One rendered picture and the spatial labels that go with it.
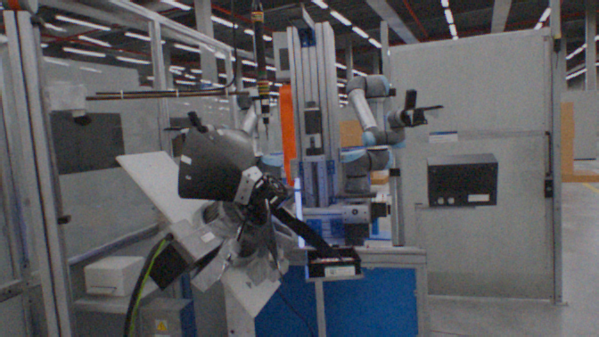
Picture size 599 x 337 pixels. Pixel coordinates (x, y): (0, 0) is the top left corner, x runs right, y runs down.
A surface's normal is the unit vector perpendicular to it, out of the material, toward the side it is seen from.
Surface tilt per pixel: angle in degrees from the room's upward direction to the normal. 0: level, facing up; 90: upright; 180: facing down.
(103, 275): 90
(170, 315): 90
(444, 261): 90
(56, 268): 90
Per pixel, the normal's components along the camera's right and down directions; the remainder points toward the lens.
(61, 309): 0.34, 0.07
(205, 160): 0.77, -0.19
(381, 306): -0.26, 0.11
